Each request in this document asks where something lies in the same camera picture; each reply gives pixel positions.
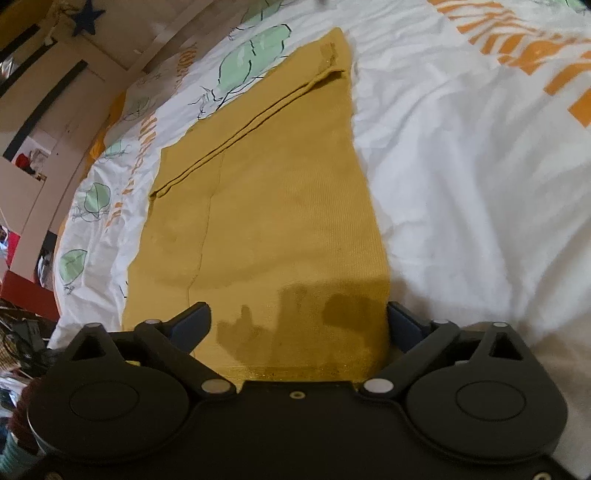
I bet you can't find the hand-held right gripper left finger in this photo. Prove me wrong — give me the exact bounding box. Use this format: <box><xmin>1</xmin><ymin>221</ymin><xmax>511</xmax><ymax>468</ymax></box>
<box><xmin>60</xmin><ymin>302</ymin><xmax>236</xmax><ymax>400</ymax></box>

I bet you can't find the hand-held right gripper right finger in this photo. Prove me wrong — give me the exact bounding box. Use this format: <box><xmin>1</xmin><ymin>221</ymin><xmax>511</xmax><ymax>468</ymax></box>
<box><xmin>358</xmin><ymin>302</ymin><xmax>532</xmax><ymax>398</ymax></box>

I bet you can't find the mustard yellow knit sweater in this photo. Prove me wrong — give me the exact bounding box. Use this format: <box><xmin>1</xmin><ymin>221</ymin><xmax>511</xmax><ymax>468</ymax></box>
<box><xmin>122</xmin><ymin>27</ymin><xmax>393</xmax><ymax>384</ymax></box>

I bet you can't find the red furniture edge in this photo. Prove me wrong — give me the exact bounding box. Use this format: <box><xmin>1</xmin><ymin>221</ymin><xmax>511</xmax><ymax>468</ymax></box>
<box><xmin>0</xmin><ymin>272</ymin><xmax>61</xmax><ymax>319</ymax></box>

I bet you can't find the white leaf-print duvet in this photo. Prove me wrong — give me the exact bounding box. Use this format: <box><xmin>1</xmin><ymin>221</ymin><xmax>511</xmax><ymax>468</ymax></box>
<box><xmin>46</xmin><ymin>0</ymin><xmax>591</xmax><ymax>462</ymax></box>

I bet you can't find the teal striped cloth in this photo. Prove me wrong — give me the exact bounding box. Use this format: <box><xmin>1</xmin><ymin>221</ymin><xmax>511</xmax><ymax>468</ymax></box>
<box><xmin>0</xmin><ymin>429</ymin><xmax>28</xmax><ymax>474</ymax></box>

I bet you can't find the orange bed sheet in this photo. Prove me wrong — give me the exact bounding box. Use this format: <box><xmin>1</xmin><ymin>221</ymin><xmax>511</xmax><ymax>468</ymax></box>
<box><xmin>85</xmin><ymin>90</ymin><xmax>127</xmax><ymax>162</ymax></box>

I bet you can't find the dark blue star decoration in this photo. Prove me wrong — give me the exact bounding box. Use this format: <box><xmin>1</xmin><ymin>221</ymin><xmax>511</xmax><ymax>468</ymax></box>
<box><xmin>71</xmin><ymin>0</ymin><xmax>106</xmax><ymax>37</ymax></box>

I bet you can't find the black cable bundle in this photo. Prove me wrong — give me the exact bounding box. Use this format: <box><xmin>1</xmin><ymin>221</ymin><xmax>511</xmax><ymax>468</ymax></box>
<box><xmin>0</xmin><ymin>314</ymin><xmax>56</xmax><ymax>370</ymax></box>

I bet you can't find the light wooden bed frame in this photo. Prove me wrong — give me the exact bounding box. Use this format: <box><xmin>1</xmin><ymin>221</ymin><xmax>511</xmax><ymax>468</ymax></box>
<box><xmin>0</xmin><ymin>0</ymin><xmax>195</xmax><ymax>282</ymax></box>

